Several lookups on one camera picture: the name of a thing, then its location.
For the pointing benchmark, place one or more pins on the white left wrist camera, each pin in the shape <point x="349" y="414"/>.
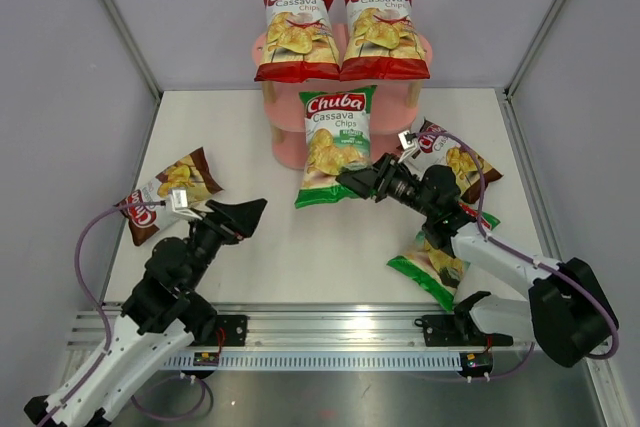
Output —
<point x="179" y="205"/>

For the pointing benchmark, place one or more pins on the red Chuba chips bag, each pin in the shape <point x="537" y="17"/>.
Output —
<point x="299" y="42"/>
<point x="383" y="42"/>

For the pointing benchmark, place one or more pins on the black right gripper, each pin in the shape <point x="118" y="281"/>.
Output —
<point x="378" y="178"/>

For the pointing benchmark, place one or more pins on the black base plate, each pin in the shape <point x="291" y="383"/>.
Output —
<point x="235" y="329"/>
<point x="446" y="330"/>

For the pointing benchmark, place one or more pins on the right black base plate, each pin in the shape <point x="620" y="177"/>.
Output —
<point x="446" y="330"/>

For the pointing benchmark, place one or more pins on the aluminium mounting rail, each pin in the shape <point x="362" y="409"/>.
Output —
<point x="367" y="326"/>

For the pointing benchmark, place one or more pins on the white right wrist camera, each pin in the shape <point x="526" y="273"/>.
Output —
<point x="408" y="144"/>

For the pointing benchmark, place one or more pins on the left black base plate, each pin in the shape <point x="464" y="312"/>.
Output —
<point x="235" y="329"/>

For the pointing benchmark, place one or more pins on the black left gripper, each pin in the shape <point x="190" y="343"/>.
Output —
<point x="234" y="219"/>

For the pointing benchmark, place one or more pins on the white slotted cable duct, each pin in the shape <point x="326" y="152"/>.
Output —
<point x="365" y="361"/>

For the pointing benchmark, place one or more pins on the pink three-tier shelf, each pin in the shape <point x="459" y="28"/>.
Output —
<point x="395" y="107"/>

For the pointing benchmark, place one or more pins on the brown Chuba chips bag left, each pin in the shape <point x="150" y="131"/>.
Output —
<point x="190" y="172"/>

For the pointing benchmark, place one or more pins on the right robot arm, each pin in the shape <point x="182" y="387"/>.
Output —
<point x="564" y="308"/>

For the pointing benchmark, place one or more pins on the green Chuba chips bag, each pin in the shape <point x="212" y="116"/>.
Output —
<point x="337" y="133"/>
<point x="436" y="272"/>

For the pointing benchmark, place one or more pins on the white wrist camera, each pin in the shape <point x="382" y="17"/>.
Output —
<point x="408" y="144"/>
<point x="179" y="205"/>

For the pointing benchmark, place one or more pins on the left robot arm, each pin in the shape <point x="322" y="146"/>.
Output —
<point x="163" y="315"/>

